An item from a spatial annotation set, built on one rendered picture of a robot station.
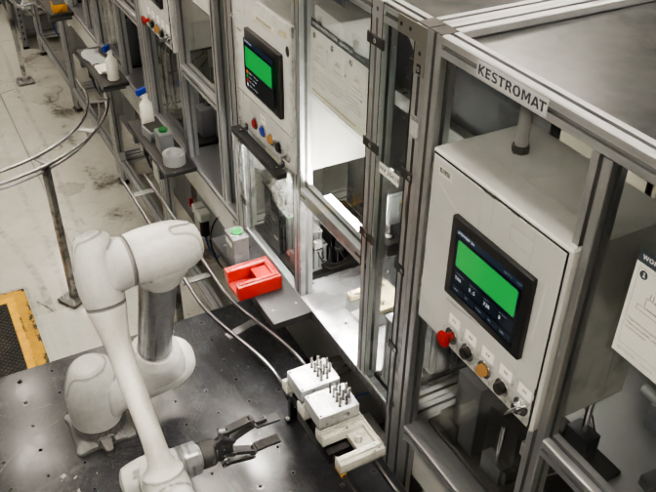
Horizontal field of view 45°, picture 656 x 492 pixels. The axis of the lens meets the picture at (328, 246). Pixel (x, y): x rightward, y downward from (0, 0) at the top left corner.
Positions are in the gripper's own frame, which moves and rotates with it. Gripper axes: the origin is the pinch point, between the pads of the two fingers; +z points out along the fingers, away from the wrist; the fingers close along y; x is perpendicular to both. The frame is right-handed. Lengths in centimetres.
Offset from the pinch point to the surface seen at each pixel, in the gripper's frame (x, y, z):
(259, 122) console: 74, 54, 31
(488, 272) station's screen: -43, 74, 30
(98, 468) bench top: 28, -23, -44
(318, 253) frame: 55, 11, 43
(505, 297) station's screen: -49, 72, 30
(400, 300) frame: -9, 41, 33
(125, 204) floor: 274, -88, 24
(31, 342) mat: 174, -89, -49
